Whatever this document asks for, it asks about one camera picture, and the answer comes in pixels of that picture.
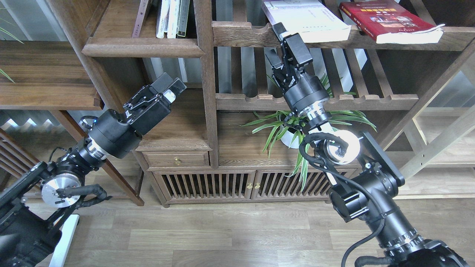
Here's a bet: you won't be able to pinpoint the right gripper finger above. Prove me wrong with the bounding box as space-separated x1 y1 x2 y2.
272 22 290 41
265 49 284 70

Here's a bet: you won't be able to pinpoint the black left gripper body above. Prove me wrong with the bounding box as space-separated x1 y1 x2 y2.
88 85 173 159

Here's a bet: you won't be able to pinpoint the light wooden shelf frame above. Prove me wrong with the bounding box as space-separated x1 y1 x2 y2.
390 56 475 199

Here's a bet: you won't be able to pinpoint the green plant leaves left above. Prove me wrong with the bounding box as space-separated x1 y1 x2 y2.
0 15 24 84

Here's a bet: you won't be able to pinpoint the maroon book white characters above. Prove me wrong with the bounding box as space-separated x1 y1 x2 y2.
132 0 151 38

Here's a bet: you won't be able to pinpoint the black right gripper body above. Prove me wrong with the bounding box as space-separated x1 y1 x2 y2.
272 33 329 112

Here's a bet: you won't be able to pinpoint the slatted wooden rack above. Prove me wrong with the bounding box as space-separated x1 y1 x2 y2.
0 128 86 205

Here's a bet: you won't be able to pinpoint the dark wooden side shelf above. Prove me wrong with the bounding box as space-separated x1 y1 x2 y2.
0 40 145 207

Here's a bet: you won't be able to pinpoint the white upright book middle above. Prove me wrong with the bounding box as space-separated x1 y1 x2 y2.
167 0 180 39

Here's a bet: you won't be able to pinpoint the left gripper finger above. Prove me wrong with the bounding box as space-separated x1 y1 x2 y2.
149 72 174 93
163 78 187 103

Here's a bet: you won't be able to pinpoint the white upright book left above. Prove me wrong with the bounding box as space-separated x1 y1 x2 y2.
156 0 171 39

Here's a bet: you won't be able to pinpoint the red paperback book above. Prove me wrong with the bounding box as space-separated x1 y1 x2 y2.
339 0 444 45

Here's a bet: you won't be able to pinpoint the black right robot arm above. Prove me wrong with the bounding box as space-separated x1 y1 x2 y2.
266 23 468 267

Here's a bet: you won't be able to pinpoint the white upright book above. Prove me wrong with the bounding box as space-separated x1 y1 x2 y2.
156 0 171 39
167 0 180 39

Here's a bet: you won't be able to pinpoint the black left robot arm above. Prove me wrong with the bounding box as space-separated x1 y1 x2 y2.
0 73 186 267

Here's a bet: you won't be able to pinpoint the white paperback book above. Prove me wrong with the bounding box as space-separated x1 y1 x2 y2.
262 0 351 43

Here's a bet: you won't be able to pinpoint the dark green upright book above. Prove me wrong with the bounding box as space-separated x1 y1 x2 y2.
176 0 190 38

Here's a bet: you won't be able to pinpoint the potted spider plant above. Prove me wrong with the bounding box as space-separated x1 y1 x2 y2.
240 74 376 191

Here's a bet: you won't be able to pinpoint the dark wooden bookshelf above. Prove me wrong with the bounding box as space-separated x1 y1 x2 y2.
47 0 475 208

